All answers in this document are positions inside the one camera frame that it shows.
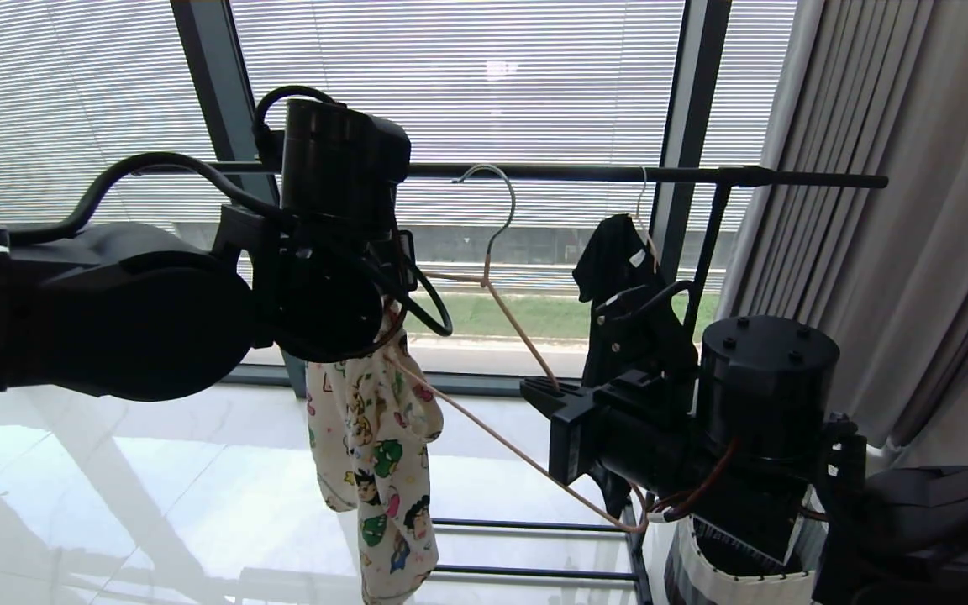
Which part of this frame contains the beige curtain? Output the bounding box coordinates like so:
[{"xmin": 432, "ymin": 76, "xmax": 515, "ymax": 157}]
[{"xmin": 713, "ymin": 0, "xmax": 968, "ymax": 459}]

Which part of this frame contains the black garment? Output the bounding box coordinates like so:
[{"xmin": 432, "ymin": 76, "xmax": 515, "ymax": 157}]
[{"xmin": 571, "ymin": 213, "xmax": 671, "ymax": 518}]

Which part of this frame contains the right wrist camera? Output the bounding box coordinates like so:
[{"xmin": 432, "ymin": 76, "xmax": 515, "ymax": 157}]
[{"xmin": 589, "ymin": 286, "xmax": 701, "ymax": 389}]

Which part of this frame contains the cream printed garment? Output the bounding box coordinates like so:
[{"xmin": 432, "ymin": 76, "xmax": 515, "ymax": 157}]
[{"xmin": 305, "ymin": 324, "xmax": 445, "ymax": 605}]

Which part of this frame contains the white laundry basket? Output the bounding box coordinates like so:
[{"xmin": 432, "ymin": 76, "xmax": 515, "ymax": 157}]
[{"xmin": 663, "ymin": 511, "xmax": 828, "ymax": 605}]

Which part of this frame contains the window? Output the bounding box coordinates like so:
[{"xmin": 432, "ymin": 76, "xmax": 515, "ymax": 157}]
[{"xmin": 0, "ymin": 0, "xmax": 801, "ymax": 397}]

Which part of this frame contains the black clothes rack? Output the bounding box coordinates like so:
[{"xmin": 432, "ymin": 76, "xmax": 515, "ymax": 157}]
[{"xmin": 138, "ymin": 160, "xmax": 890, "ymax": 605}]

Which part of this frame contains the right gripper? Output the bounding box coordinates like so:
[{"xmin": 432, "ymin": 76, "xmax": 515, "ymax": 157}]
[{"xmin": 546, "ymin": 370, "xmax": 703, "ymax": 507}]

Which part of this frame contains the pink clothes hanger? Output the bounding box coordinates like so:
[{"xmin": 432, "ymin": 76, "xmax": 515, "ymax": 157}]
[
  {"xmin": 630, "ymin": 166, "xmax": 663, "ymax": 263},
  {"xmin": 381, "ymin": 163, "xmax": 650, "ymax": 535}
]

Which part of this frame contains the black cable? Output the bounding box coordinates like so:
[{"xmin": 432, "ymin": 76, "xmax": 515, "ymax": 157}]
[
  {"xmin": 595, "ymin": 280, "xmax": 697, "ymax": 325},
  {"xmin": 0, "ymin": 151, "xmax": 293, "ymax": 246},
  {"xmin": 366, "ymin": 252, "xmax": 455, "ymax": 339},
  {"xmin": 251, "ymin": 84, "xmax": 340, "ymax": 169}
]

